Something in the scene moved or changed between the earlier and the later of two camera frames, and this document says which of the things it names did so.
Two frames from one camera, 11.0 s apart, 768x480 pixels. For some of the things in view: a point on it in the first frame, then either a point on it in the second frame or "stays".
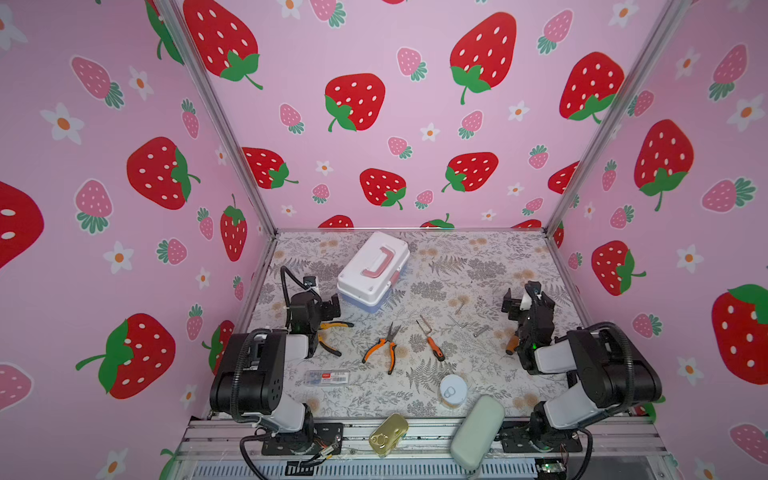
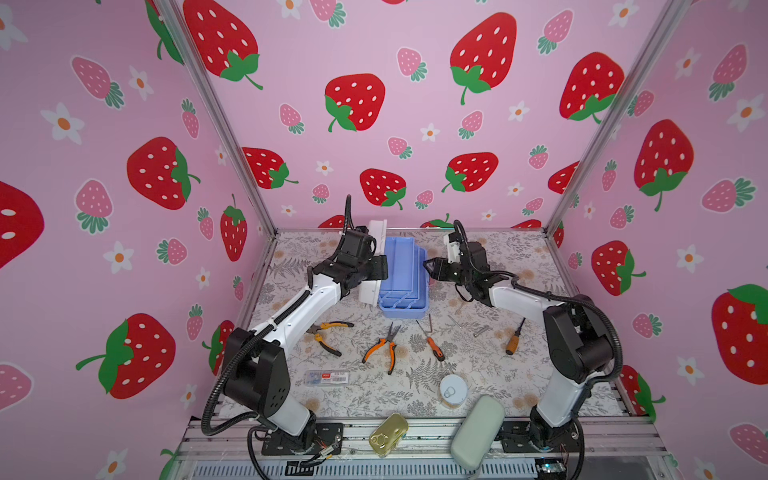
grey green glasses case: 477,432 stays
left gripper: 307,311 to 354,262
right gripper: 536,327 to 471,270
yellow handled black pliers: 326,325 stays
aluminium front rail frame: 242,449 stays
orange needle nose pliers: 389,339 stays
